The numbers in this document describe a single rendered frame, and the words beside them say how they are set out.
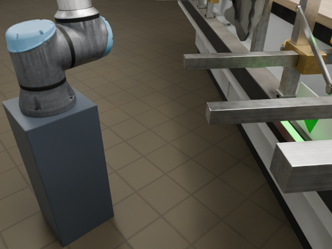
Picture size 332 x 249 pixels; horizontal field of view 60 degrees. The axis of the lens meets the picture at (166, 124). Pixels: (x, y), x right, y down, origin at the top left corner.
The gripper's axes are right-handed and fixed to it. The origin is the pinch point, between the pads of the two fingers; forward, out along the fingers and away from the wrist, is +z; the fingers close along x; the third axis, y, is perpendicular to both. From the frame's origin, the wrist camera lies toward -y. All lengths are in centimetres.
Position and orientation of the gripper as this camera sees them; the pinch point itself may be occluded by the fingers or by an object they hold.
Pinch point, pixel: (246, 35)
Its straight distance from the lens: 64.4
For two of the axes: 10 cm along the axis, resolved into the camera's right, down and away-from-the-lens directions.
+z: -0.1, 8.3, 5.6
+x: -8.7, 2.8, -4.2
